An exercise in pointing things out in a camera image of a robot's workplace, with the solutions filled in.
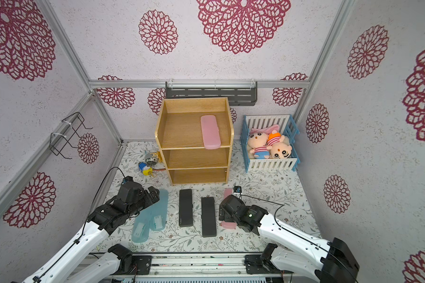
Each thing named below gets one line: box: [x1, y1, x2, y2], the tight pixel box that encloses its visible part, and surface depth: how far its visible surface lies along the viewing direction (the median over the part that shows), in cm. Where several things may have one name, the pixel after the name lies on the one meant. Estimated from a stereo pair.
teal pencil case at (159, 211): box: [149, 189, 169, 231], surface depth 87 cm
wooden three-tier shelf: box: [154, 97, 234, 186], surface depth 89 cm
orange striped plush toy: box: [266, 129, 293, 159], surface depth 102 cm
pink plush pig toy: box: [247, 124, 280, 160], surface depth 104 cm
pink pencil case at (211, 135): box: [200, 114, 222, 150], surface depth 81 cm
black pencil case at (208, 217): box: [201, 196, 217, 238], surface depth 89 cm
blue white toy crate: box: [240, 114, 301, 173], surface depth 105 cm
